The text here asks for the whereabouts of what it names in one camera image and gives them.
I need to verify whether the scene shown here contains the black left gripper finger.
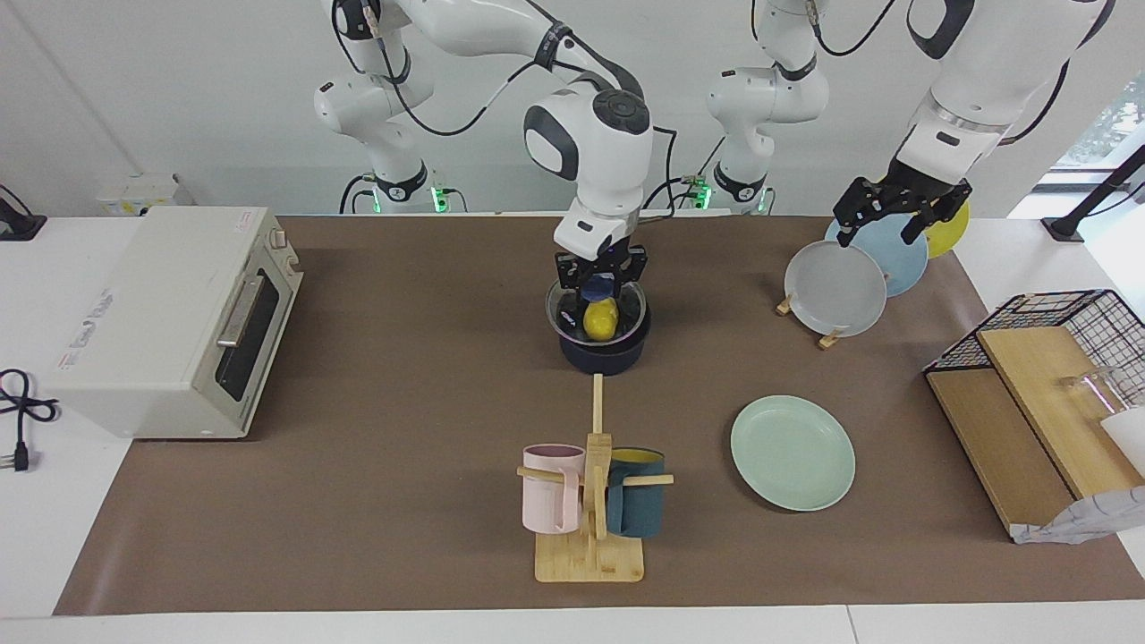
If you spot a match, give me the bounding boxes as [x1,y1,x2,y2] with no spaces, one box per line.
[902,207,948,245]
[834,177,883,249]

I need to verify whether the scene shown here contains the glass lid with purple knob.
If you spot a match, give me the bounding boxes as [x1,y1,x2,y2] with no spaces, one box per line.
[546,275,648,346]

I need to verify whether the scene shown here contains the yellow lemon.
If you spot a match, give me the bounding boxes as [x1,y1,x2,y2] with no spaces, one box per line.
[583,298,622,342]

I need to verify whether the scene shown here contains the yellow plate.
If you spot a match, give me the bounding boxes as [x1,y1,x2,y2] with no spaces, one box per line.
[924,200,972,260]

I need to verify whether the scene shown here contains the light blue plate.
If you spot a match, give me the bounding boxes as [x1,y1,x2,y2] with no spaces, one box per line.
[825,213,930,298]

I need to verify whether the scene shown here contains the grey plate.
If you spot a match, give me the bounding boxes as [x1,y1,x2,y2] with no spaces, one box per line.
[785,240,888,339]

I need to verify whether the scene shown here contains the wooden plate rack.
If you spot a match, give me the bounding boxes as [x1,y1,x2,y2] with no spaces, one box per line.
[776,291,847,351]

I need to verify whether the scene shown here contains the pale green plate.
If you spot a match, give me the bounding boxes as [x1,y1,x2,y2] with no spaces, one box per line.
[730,395,857,513]

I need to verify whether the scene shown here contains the black angled stand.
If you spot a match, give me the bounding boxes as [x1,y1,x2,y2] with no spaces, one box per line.
[1040,143,1145,243]

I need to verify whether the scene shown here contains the pink mug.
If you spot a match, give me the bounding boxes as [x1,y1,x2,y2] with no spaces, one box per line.
[522,444,588,536]

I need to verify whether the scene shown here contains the wooden shelf boards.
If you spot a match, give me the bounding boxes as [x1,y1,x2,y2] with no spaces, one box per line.
[926,326,1145,539]

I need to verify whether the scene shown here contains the dark teal mug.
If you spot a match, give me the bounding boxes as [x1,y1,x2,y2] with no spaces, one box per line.
[606,447,667,538]

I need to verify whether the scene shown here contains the clear glass cup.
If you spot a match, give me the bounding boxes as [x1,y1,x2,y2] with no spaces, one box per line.
[1059,365,1128,421]

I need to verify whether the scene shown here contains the wooden mug tree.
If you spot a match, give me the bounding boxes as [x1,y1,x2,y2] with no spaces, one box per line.
[516,373,674,584]

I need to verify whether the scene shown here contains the brown table mat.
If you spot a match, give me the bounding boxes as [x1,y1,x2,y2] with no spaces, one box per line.
[52,215,1145,616]

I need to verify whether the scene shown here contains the white translucent container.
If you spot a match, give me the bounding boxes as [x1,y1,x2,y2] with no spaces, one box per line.
[1100,404,1145,477]

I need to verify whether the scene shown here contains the marbled grey plastic bag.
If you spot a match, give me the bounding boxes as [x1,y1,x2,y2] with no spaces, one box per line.
[1010,485,1145,546]

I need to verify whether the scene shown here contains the cream toaster oven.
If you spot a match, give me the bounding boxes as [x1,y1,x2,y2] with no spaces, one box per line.
[49,206,305,441]

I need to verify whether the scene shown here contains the white power box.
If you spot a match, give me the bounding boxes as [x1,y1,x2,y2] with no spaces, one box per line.
[96,174,182,216]

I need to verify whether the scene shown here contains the black desk clamp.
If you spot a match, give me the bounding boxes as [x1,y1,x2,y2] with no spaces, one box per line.
[0,182,47,242]

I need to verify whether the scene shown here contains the dark pot with purple handle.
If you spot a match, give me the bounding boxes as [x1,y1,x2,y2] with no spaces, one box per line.
[547,282,653,377]

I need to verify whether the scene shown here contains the black base cable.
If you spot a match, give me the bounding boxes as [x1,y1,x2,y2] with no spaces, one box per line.
[338,173,377,216]
[640,125,727,216]

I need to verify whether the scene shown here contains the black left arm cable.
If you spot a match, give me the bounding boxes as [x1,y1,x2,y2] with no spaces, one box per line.
[805,0,1076,146]

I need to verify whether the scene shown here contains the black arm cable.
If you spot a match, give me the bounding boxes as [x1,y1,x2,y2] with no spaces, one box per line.
[805,0,1076,146]
[330,0,647,140]

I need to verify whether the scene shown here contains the black wire basket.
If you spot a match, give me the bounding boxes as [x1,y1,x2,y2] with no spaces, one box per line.
[923,288,1145,414]

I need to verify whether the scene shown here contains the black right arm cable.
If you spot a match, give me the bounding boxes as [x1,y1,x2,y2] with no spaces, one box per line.
[330,0,647,140]

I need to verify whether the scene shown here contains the black power cord with plug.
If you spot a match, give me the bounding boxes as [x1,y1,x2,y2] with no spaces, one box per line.
[0,368,60,473]

